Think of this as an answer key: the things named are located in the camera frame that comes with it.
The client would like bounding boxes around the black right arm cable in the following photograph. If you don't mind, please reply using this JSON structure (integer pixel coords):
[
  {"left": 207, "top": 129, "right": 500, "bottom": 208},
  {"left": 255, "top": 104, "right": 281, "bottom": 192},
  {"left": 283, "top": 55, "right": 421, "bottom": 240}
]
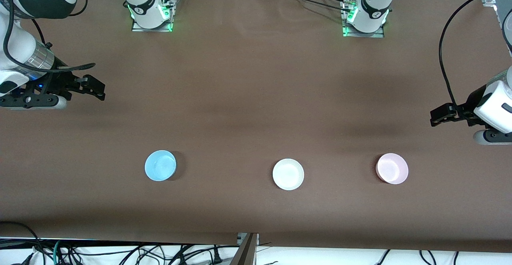
[{"left": 2, "top": 0, "right": 97, "bottom": 74}]

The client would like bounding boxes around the aluminium profile post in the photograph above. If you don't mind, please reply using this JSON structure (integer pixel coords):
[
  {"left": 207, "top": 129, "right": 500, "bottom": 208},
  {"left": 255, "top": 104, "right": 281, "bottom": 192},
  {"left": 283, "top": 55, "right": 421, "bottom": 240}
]
[{"left": 231, "top": 232, "right": 260, "bottom": 265}]

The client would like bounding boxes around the pink bowl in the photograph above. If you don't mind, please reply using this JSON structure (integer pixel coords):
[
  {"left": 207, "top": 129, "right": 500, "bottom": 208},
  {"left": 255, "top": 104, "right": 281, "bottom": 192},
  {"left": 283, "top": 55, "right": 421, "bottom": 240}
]
[{"left": 376, "top": 153, "right": 409, "bottom": 185}]

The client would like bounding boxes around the blue bowl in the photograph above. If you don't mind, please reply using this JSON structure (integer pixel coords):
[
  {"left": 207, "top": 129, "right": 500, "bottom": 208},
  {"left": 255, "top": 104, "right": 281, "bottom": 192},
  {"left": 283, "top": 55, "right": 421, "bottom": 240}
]
[{"left": 144, "top": 150, "right": 177, "bottom": 182}]

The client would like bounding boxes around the white bowl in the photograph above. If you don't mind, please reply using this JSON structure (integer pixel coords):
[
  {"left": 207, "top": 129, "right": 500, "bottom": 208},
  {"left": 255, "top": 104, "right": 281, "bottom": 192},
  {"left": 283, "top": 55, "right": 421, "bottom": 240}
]
[{"left": 272, "top": 158, "right": 305, "bottom": 191}]

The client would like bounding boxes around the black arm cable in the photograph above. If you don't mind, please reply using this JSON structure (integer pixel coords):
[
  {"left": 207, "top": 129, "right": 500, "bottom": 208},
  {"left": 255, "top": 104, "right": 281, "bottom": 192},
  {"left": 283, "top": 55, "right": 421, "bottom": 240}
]
[
  {"left": 2, "top": 0, "right": 97, "bottom": 74},
  {"left": 439, "top": 0, "right": 512, "bottom": 108}
]

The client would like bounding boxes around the long black table cable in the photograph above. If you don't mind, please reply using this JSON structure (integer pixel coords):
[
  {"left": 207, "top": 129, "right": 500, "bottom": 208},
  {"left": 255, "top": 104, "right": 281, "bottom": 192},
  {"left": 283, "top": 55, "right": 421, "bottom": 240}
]
[{"left": 274, "top": 0, "right": 353, "bottom": 11}]

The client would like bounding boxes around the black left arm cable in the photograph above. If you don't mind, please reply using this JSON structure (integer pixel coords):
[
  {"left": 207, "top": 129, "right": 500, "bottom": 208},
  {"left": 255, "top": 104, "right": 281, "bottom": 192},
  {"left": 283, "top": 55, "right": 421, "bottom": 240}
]
[{"left": 439, "top": 0, "right": 512, "bottom": 108}]

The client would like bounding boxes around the thick black floor cable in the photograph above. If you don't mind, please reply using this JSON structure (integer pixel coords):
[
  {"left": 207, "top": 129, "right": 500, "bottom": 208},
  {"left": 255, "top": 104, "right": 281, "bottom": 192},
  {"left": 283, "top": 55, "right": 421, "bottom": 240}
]
[{"left": 0, "top": 221, "right": 41, "bottom": 254}]

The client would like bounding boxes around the brown table cover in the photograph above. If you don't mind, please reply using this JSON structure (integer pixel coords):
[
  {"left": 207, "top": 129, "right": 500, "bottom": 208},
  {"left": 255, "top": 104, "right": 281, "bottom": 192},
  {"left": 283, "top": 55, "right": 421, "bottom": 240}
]
[{"left": 0, "top": 0, "right": 512, "bottom": 253}]

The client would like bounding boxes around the teal cable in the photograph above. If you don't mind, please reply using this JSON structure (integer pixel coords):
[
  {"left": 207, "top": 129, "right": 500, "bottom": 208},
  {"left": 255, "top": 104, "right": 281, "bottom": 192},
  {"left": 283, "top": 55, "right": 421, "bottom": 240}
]
[{"left": 53, "top": 239, "right": 64, "bottom": 265}]

